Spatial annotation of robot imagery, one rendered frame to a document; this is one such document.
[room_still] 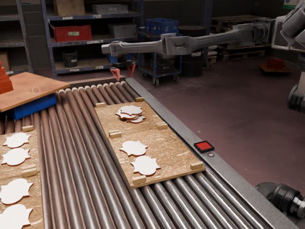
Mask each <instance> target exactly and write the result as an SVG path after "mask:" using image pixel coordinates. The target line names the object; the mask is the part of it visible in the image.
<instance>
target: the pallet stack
mask: <svg viewBox="0 0 305 229"><path fill-rule="evenodd" d="M258 18H263V17H261V16H254V15H237V16H225V17H212V18H211V28H210V33H214V34H219V33H225V32H228V31H230V30H232V29H233V26H234V25H241V24H249V23H253V26H254V22H255V19H258ZM216 21H218V23H217V22H216ZM246 21H247V22H246ZM245 22H246V23H245ZM216 46H217V48H215V49H213V50H214V51H216V52H217V54H216V57H217V58H221V57H222V58H221V61H230V60H241V59H249V58H256V57H262V56H264V55H265V46H271V44H268V45H262V44H256V43H253V45H250V46H242V47H233V43H225V44H220V45H216ZM256 47H258V48H256ZM256 52H259V53H258V55H256V56H248V54H255V53H256ZM236 55H240V58H233V59H229V56H236ZM247 56H248V57H247Z"/></svg>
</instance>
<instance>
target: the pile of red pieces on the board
mask: <svg viewBox="0 0 305 229"><path fill-rule="evenodd" d="M13 90H14V89H13V86H12V82H11V80H10V78H9V76H8V74H6V73H5V68H3V67H1V65H0V94H3V93H6V92H10V91H13Z"/></svg>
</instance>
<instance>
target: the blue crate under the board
mask: <svg viewBox="0 0 305 229"><path fill-rule="evenodd" d="M54 104H56V98H55V93H51V94H49V95H46V96H43V97H41V98H38V99H35V100H33V101H30V102H27V103H25V104H22V105H19V106H17V107H14V108H12V109H9V110H6V111H3V112H1V111H0V113H2V114H4V115H7V116H9V117H11V118H13V119H16V120H18V119H21V118H23V117H26V116H28V115H30V114H33V113H35V112H38V111H40V110H43V109H45V108H47V107H50V106H52V105H54Z"/></svg>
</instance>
